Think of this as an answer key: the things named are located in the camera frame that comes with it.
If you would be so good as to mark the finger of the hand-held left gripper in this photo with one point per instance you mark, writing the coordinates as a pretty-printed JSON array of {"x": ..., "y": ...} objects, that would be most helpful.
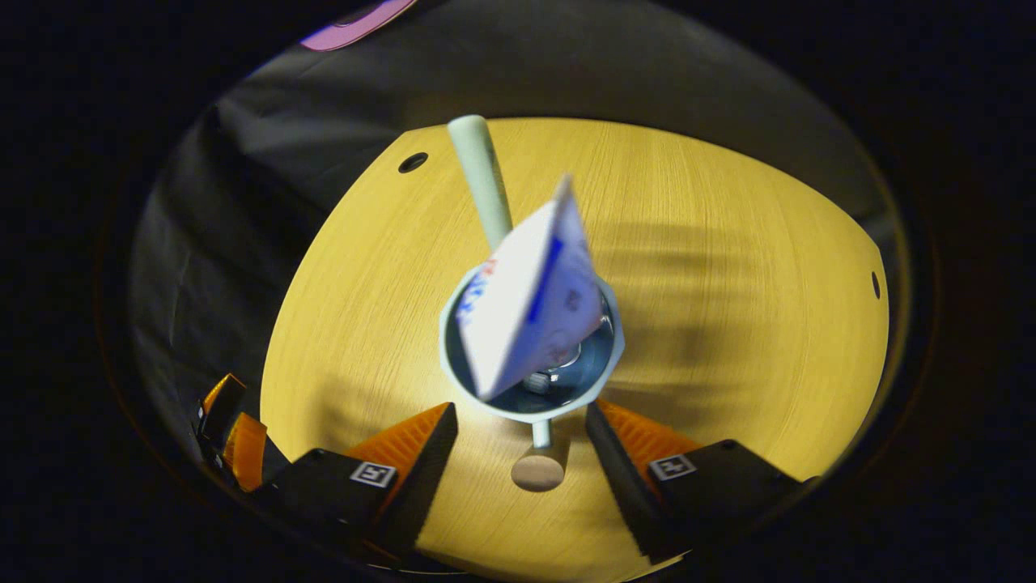
[
  {"x": 222, "y": 409},
  {"x": 247, "y": 453}
]

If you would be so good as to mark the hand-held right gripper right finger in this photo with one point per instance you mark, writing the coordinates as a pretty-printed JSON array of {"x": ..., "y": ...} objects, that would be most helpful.
[{"x": 623, "y": 486}]

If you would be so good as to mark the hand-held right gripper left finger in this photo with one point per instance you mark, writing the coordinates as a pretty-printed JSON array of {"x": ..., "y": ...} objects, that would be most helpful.
[{"x": 421, "y": 478}]

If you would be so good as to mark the white toothpaste tube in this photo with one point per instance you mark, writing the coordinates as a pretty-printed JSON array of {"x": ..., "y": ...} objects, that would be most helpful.
[{"x": 526, "y": 308}]

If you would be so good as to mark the pale green toothbrush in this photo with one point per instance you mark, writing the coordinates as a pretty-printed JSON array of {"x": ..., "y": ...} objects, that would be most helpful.
[{"x": 481, "y": 178}]

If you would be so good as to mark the wooden desktop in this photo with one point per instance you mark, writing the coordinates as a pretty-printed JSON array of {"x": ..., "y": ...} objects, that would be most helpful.
[{"x": 728, "y": 364}]

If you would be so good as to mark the black backdrop cloth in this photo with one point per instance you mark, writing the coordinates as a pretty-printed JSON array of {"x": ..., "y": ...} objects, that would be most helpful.
[{"x": 283, "y": 162}]

